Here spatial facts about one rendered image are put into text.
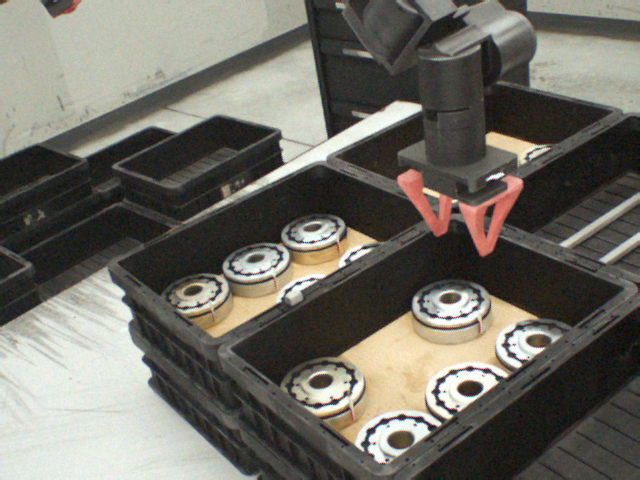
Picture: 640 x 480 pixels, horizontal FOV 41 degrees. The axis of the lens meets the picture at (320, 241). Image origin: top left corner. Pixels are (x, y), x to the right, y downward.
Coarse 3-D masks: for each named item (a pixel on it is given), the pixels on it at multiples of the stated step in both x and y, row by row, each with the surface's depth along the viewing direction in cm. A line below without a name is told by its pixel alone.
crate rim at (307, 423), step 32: (384, 256) 111; (544, 256) 105; (320, 288) 107; (224, 352) 98; (544, 352) 89; (256, 384) 93; (512, 384) 86; (288, 416) 89; (320, 448) 86; (352, 448) 82; (416, 448) 80
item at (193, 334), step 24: (312, 168) 138; (336, 168) 136; (264, 192) 133; (384, 192) 127; (216, 216) 129; (168, 240) 125; (120, 288) 119; (144, 288) 113; (312, 288) 107; (168, 312) 107; (264, 312) 104; (192, 336) 103
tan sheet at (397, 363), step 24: (408, 312) 116; (504, 312) 113; (384, 336) 113; (408, 336) 112; (360, 360) 109; (384, 360) 108; (408, 360) 108; (432, 360) 107; (456, 360) 106; (480, 360) 105; (384, 384) 104; (408, 384) 104; (384, 408) 101; (408, 408) 100
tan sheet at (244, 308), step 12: (348, 228) 139; (360, 240) 135; (372, 240) 134; (300, 264) 132; (324, 264) 130; (336, 264) 130; (300, 276) 129; (240, 300) 126; (252, 300) 125; (264, 300) 125; (276, 300) 124; (240, 312) 123; (252, 312) 122; (216, 324) 121; (228, 324) 121; (216, 336) 119
